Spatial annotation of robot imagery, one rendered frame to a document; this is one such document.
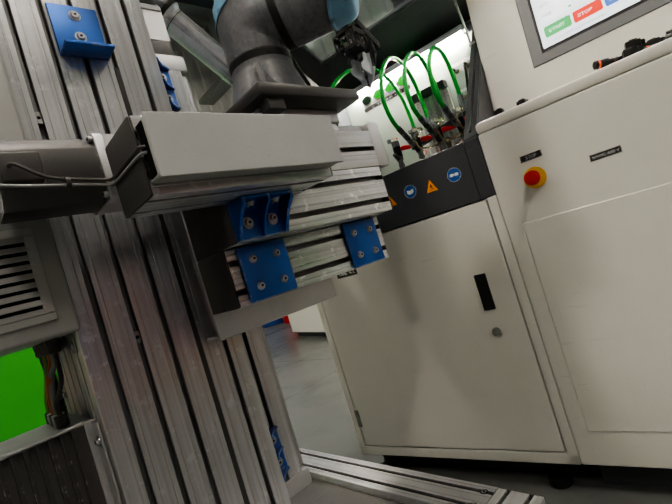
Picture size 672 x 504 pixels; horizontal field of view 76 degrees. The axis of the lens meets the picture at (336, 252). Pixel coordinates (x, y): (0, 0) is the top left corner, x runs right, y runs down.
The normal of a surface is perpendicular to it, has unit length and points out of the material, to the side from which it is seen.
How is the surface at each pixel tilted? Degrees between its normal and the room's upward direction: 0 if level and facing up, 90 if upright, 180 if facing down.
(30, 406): 90
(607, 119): 90
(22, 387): 90
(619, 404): 90
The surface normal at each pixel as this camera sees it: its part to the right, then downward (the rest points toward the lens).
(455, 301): -0.58, 0.16
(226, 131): 0.65, -0.22
